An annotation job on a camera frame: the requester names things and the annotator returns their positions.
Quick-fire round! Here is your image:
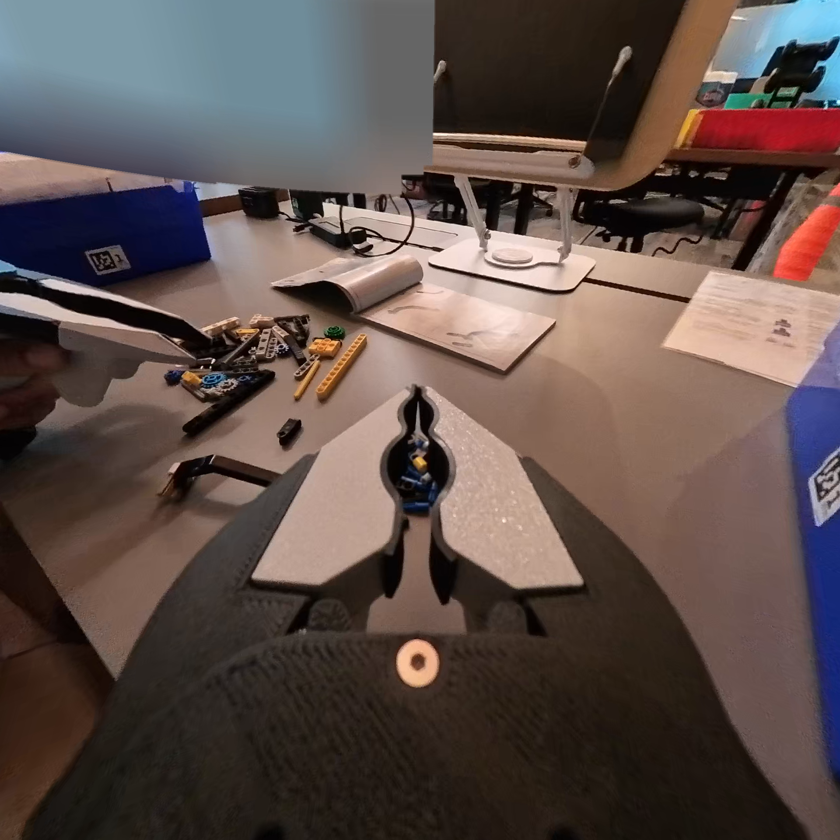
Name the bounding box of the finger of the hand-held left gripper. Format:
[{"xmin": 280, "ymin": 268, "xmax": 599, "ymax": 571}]
[
  {"xmin": 0, "ymin": 259, "xmax": 215, "ymax": 346},
  {"xmin": 56, "ymin": 320, "xmax": 199, "ymax": 409}
]

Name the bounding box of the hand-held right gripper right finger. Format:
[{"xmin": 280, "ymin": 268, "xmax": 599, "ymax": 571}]
[{"xmin": 417, "ymin": 386, "xmax": 585, "ymax": 603}]

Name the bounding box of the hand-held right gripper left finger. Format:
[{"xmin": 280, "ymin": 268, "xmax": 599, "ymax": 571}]
[{"xmin": 251, "ymin": 386, "xmax": 421, "ymax": 599}]

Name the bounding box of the pile of mixed lego pieces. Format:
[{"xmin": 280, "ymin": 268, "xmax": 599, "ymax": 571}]
[{"xmin": 164, "ymin": 314, "xmax": 369, "ymax": 435}]

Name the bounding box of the pile of small blue lego pins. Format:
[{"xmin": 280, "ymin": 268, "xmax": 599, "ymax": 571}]
[{"xmin": 394, "ymin": 430, "xmax": 442, "ymax": 514}]

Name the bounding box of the black angled lego beam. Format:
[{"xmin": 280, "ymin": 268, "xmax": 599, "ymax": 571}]
[{"xmin": 156, "ymin": 454, "xmax": 282, "ymax": 504}]

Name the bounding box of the lego instruction booklet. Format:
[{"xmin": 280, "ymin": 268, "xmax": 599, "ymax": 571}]
[{"xmin": 271, "ymin": 255, "xmax": 557, "ymax": 375}]

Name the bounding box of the person's left hand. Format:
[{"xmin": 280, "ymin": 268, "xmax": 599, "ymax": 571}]
[{"xmin": 0, "ymin": 340, "xmax": 73, "ymax": 454}]

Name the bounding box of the blue plastic bin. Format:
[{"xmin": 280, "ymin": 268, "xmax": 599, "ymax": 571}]
[
  {"xmin": 0, "ymin": 178, "xmax": 212, "ymax": 287},
  {"xmin": 784, "ymin": 314, "xmax": 840, "ymax": 788}
]

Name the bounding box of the black desktop device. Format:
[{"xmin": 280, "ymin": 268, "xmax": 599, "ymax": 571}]
[{"xmin": 238, "ymin": 186, "xmax": 284, "ymax": 219}]

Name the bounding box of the black power adapter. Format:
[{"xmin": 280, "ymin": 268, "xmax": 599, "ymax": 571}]
[{"xmin": 307, "ymin": 217, "xmax": 358, "ymax": 250}]

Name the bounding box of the silver monitor stand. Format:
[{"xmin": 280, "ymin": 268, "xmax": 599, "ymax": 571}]
[{"xmin": 428, "ymin": 146, "xmax": 597, "ymax": 294}]

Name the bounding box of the printed paper sheet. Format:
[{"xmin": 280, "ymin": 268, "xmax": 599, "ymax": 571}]
[{"xmin": 661, "ymin": 270, "xmax": 840, "ymax": 388}]

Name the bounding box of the black office chair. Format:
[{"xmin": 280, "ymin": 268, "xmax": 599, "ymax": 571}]
[{"xmin": 574, "ymin": 196, "xmax": 706, "ymax": 253}]

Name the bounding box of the computer monitor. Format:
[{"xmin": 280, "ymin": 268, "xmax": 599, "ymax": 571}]
[{"xmin": 433, "ymin": 0, "xmax": 741, "ymax": 193}]

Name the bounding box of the red plastic bin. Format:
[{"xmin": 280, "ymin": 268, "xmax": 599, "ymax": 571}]
[{"xmin": 686, "ymin": 107, "xmax": 840, "ymax": 153}]

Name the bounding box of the black cable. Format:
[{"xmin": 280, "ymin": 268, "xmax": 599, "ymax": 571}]
[{"xmin": 341, "ymin": 194, "xmax": 418, "ymax": 258}]

